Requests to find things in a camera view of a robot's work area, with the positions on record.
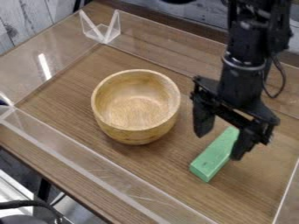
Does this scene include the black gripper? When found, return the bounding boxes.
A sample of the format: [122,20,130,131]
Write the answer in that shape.
[191,55,281,161]

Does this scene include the green rectangular block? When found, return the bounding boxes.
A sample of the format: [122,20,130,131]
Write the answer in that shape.
[190,127,240,183]

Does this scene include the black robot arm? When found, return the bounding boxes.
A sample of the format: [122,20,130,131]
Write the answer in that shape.
[191,0,293,160]

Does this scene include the light wooden bowl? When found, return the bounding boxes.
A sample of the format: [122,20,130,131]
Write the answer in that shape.
[91,69,182,145]

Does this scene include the black table leg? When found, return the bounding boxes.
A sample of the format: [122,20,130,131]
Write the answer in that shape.
[38,178,53,201]

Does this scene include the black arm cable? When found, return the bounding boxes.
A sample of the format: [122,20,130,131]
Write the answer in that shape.
[262,53,289,100]

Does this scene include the clear acrylic tray enclosure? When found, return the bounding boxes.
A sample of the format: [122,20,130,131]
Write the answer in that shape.
[0,17,299,224]

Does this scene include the black cable under table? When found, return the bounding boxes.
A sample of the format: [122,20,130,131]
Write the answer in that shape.
[0,199,65,224]

